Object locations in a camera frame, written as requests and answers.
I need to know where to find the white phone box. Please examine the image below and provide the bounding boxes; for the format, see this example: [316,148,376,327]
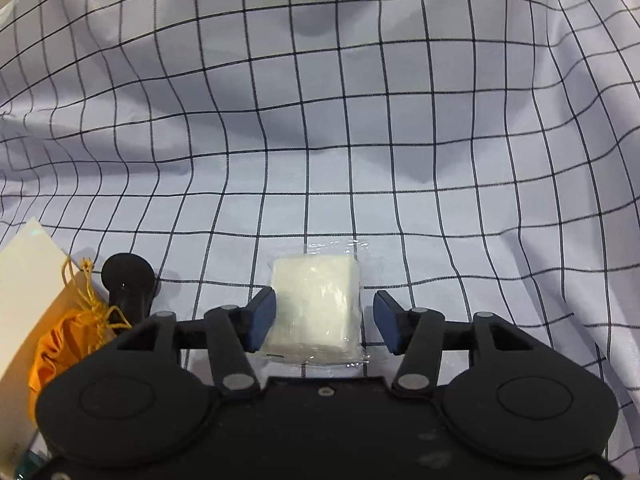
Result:
[0,217,108,478]

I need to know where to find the white gauze packet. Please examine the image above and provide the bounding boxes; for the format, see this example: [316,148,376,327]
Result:
[260,242,371,366]

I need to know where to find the orange drawstring pouch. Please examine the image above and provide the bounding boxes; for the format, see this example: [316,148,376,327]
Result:
[29,256,133,411]

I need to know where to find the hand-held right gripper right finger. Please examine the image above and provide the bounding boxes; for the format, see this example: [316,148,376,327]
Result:
[372,290,538,393]

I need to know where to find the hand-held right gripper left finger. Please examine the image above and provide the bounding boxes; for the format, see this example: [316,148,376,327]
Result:
[116,287,278,395]

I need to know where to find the checked bed sheet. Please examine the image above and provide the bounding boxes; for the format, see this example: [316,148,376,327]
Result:
[0,0,640,466]

